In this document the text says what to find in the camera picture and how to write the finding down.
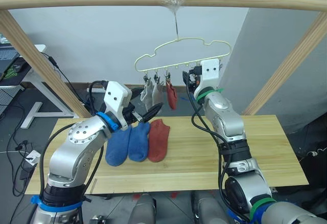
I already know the red sock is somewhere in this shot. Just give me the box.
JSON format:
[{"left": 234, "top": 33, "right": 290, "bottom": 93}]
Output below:
[
  {"left": 147, "top": 118, "right": 171, "bottom": 163},
  {"left": 166, "top": 80, "right": 178, "bottom": 111}
]

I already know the grey rounded shape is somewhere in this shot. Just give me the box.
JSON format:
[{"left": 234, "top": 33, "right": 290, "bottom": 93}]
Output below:
[
  {"left": 191, "top": 192, "right": 230, "bottom": 224},
  {"left": 130, "top": 193, "right": 156, "bottom": 224}
]

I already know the cream wire clip hanger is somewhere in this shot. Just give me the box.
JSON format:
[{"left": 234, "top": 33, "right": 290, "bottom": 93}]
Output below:
[{"left": 134, "top": 9, "right": 232, "bottom": 73}]

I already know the black floor cable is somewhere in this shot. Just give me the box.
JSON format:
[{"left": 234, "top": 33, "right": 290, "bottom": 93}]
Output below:
[{"left": 5, "top": 106, "right": 34, "bottom": 196}]

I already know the horizontal wooden rail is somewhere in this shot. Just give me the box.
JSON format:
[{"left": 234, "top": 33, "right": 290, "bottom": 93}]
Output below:
[{"left": 0, "top": 0, "right": 327, "bottom": 14}]

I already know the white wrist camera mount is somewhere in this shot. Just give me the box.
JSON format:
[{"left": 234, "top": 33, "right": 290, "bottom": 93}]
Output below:
[
  {"left": 193, "top": 58, "right": 221, "bottom": 99},
  {"left": 103, "top": 80, "right": 129, "bottom": 130}
]

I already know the white perforated panel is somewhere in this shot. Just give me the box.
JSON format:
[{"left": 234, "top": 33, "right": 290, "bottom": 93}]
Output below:
[{"left": 0, "top": 87, "right": 15, "bottom": 116}]

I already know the black bulky object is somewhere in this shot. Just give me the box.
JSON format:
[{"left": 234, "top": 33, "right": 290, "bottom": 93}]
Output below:
[{"left": 296, "top": 119, "right": 327, "bottom": 219}]

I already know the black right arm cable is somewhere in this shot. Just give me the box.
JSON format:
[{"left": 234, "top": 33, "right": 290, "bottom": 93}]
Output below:
[{"left": 181, "top": 71, "right": 252, "bottom": 222}]

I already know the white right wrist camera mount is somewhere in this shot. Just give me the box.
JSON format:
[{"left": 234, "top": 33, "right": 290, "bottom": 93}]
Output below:
[{"left": 193, "top": 58, "right": 221, "bottom": 99}]

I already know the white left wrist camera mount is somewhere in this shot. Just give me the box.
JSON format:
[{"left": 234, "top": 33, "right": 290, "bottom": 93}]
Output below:
[{"left": 103, "top": 80, "right": 129, "bottom": 130}]

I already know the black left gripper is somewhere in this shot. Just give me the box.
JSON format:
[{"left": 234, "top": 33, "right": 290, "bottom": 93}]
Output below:
[{"left": 122, "top": 86, "right": 164, "bottom": 127}]

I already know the black mouse pad green logo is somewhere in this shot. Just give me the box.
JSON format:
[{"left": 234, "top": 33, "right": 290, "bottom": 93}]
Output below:
[{"left": 0, "top": 61, "right": 34, "bottom": 86}]

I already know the blue sock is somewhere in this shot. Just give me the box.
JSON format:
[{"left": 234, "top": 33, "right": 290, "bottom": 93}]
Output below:
[
  {"left": 105, "top": 125, "right": 133, "bottom": 167},
  {"left": 127, "top": 121, "right": 151, "bottom": 163}
]

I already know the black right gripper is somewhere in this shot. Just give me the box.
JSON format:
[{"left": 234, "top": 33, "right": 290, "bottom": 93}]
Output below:
[{"left": 188, "top": 65, "right": 204, "bottom": 88}]

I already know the slanted wooden post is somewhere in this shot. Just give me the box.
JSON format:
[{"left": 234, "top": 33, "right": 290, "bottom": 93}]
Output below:
[
  {"left": 0, "top": 10, "right": 89, "bottom": 119},
  {"left": 241, "top": 11, "right": 327, "bottom": 116}
]

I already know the white sock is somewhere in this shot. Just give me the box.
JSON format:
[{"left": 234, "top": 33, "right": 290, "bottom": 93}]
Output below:
[
  {"left": 152, "top": 80, "right": 164, "bottom": 106},
  {"left": 140, "top": 80, "right": 154, "bottom": 108}
]

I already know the black cable with adapter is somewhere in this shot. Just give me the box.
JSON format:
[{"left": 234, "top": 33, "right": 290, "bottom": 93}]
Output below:
[{"left": 40, "top": 52, "right": 87, "bottom": 104}]

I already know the white desk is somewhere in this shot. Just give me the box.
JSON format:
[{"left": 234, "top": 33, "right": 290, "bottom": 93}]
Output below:
[{"left": 0, "top": 44, "right": 75, "bottom": 130}]

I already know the white power strip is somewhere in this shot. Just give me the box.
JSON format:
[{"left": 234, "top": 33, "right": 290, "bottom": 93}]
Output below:
[{"left": 24, "top": 149, "right": 41, "bottom": 166}]

